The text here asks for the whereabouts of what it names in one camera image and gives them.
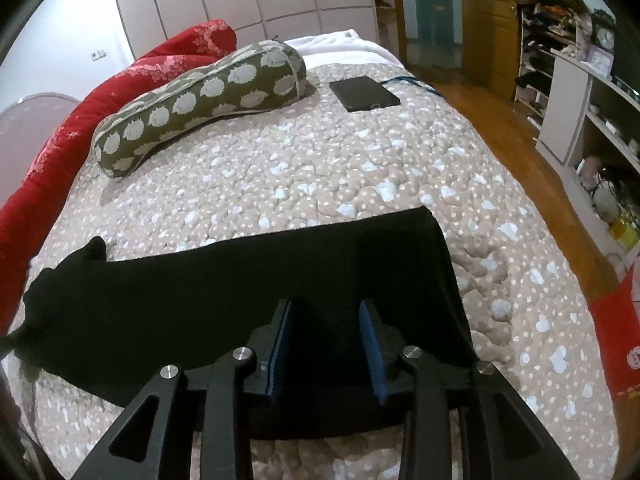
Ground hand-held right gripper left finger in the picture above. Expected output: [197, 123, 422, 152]
[67, 299, 296, 480]

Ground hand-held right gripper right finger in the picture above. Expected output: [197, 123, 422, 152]
[357, 299, 583, 480]

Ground black pants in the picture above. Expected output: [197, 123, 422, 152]
[0, 206, 476, 441]

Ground beige quilted bedspread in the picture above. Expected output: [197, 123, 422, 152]
[0, 62, 621, 480]

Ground red bag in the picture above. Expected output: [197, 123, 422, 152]
[585, 260, 640, 396]

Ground black phone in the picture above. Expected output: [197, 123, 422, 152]
[328, 76, 402, 113]

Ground green hedgehog print pillow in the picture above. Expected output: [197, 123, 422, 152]
[92, 40, 308, 179]

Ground yellow bottle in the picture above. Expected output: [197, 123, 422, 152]
[610, 212, 639, 251]

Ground red floral duvet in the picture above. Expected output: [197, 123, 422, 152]
[0, 19, 238, 333]

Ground white bed sheet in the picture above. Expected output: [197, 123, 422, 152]
[284, 30, 403, 68]

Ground white shelf unit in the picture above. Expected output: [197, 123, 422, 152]
[535, 50, 640, 256]

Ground white shoe rack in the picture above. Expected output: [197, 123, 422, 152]
[515, 2, 596, 116]

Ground white bed headboard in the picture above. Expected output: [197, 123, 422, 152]
[0, 92, 81, 206]

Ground teal door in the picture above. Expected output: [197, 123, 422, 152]
[411, 0, 453, 46]

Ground wooden door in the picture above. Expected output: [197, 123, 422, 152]
[460, 0, 526, 101]

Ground round table clock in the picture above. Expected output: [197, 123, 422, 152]
[592, 10, 619, 53]

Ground blue cable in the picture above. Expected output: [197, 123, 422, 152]
[377, 76, 446, 98]

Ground pink picture frame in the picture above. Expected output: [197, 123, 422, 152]
[587, 45, 615, 78]

